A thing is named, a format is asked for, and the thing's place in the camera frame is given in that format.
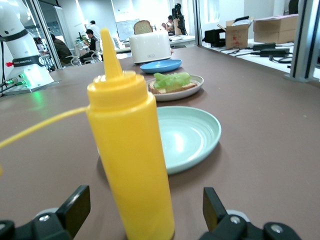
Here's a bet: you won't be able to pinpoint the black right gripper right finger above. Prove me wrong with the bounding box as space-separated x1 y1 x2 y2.
198 186 301 240

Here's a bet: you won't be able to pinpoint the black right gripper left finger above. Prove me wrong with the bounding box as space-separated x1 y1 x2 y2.
0 184 91 240

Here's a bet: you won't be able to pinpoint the brown bread slice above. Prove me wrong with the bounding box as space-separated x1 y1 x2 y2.
132 19 154 36
148 80 199 95

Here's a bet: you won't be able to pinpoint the green lettuce leaf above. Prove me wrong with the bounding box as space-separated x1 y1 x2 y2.
152 71 193 90

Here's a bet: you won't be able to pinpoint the mint green plate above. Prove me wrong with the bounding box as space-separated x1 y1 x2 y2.
96 105 223 176

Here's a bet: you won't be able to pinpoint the beige plate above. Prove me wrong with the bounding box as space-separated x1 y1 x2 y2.
144 74 205 102

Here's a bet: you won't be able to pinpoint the blue plate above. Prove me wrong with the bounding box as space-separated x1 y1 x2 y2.
139 58 184 75

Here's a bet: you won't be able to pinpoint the yellow squeeze bottle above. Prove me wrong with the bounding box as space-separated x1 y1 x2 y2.
0 27 176 240

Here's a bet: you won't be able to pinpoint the white office chair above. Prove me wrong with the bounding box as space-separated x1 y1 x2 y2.
65 39 85 66

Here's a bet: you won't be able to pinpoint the white side table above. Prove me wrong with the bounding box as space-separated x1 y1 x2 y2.
207 41 296 74

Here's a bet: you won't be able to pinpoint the person in dark jacket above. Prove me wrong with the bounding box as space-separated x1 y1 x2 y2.
49 33 74 68

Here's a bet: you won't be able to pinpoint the person in black shirt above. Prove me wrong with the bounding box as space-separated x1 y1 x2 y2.
79 28 102 65

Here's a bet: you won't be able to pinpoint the black power adapter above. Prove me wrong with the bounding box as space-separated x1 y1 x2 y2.
259 47 291 57
252 42 277 52

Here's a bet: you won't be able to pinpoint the black box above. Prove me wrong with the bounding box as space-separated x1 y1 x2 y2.
204 28 228 48

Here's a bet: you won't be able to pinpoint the white office desk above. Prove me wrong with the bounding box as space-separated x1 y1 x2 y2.
168 34 196 49

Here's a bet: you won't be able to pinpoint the white two-slot toaster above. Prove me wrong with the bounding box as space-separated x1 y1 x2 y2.
128 29 174 67

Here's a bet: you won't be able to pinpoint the open cardboard box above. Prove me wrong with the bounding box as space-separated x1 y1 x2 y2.
216 15 254 50

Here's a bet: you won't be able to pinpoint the person in white shirt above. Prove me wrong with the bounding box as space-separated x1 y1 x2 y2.
86 19 101 38

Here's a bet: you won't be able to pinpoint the whiteboard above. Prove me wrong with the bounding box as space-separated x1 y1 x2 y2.
115 18 141 42

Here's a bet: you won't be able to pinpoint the closed cardboard box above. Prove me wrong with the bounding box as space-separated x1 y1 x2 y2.
252 13 300 45

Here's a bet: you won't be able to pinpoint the distant seated person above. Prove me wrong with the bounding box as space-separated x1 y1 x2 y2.
166 14 177 36

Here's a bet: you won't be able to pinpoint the black standing robot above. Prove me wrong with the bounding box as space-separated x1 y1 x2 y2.
171 3 187 36

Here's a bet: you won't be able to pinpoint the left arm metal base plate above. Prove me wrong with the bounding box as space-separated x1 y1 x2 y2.
0 79 61 97

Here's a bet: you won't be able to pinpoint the black base connector cables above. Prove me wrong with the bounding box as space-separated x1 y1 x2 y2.
0 76 27 95

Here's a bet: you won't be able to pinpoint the aluminium frame post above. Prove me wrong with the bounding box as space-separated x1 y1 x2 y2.
283 0 320 84

